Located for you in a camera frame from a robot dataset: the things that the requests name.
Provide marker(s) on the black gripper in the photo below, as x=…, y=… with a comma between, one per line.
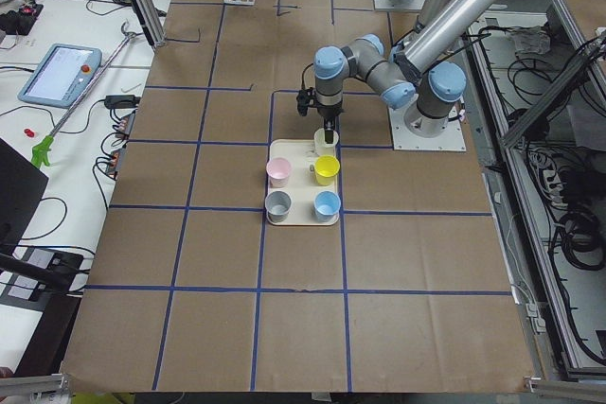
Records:
x=329, y=113

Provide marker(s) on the white plastic cup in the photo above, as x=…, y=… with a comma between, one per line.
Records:
x=322, y=146

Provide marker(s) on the yellow plastic cup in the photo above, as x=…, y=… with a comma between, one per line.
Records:
x=326, y=169

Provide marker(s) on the pink plastic cup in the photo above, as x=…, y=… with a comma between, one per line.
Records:
x=278, y=170

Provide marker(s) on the grey plastic cup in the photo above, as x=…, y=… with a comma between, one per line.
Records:
x=277, y=206

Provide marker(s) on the cream plastic tray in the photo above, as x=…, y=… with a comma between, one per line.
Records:
x=302, y=186

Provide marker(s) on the black power adapter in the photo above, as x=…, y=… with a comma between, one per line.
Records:
x=121, y=101

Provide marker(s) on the blue teach pendant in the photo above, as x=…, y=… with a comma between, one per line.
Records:
x=62, y=75

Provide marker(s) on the reacher grabber tool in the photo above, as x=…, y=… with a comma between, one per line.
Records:
x=40, y=151

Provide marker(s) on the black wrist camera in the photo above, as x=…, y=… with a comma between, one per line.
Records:
x=305, y=100

